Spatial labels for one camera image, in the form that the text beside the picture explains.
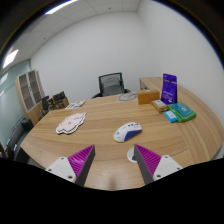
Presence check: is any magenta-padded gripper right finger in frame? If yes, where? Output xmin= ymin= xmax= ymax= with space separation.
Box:
xmin=133 ymin=143 xmax=184 ymax=186

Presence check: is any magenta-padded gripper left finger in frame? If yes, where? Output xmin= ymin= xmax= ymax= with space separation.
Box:
xmin=45 ymin=143 xmax=97 ymax=188

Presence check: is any white blue yellow computer mouse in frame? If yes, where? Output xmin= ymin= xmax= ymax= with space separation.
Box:
xmin=113 ymin=121 xmax=143 ymax=144

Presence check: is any pink pig-shaped mouse pad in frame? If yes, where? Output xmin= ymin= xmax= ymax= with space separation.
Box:
xmin=55 ymin=111 xmax=87 ymax=135

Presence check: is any round grey mouse pad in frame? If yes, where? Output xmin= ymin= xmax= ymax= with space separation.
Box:
xmin=117 ymin=92 xmax=139 ymax=102

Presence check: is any small blue box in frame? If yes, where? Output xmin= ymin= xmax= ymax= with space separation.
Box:
xmin=163 ymin=110 xmax=179 ymax=124

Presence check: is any green flat box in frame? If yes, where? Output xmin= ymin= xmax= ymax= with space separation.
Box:
xmin=168 ymin=102 xmax=197 ymax=123

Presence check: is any small tan box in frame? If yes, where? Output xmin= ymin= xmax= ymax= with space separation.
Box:
xmin=150 ymin=99 xmax=169 ymax=113

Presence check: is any white green booklet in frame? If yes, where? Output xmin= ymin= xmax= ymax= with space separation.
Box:
xmin=65 ymin=100 xmax=87 ymax=111

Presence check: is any cardboard box with black devices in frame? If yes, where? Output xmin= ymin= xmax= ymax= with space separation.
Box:
xmin=41 ymin=91 xmax=70 ymax=113

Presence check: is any orange cardboard box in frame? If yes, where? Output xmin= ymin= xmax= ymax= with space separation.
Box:
xmin=137 ymin=89 xmax=161 ymax=106

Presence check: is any purple upright package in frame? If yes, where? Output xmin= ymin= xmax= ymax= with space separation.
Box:
xmin=160 ymin=73 xmax=178 ymax=105

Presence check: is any wooden cabinet with glass doors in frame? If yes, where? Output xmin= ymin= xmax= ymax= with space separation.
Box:
xmin=14 ymin=69 xmax=46 ymax=126

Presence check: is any wooden side desk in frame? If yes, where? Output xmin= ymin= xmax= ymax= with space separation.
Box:
xmin=139 ymin=77 xmax=164 ymax=92

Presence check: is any black mesh office chair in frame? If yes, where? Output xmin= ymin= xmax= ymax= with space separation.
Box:
xmin=91 ymin=72 xmax=132 ymax=99

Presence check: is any long ceiling light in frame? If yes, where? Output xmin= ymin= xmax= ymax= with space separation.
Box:
xmin=2 ymin=49 xmax=20 ymax=69
xmin=45 ymin=0 xmax=79 ymax=15

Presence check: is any white round cable grommet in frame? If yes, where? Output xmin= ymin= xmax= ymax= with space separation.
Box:
xmin=126 ymin=148 xmax=138 ymax=164

